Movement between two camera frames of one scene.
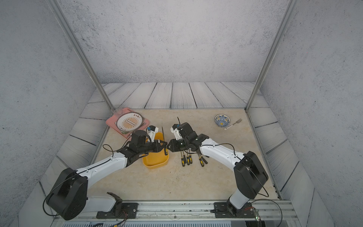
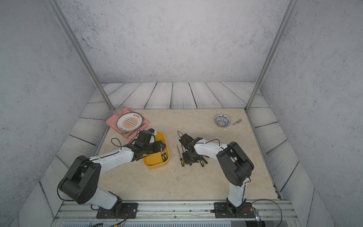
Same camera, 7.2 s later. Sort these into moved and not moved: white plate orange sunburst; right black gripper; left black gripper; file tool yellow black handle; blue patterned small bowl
Moved: file tool yellow black handle; right black gripper
Not moved: white plate orange sunburst; left black gripper; blue patterned small bowl
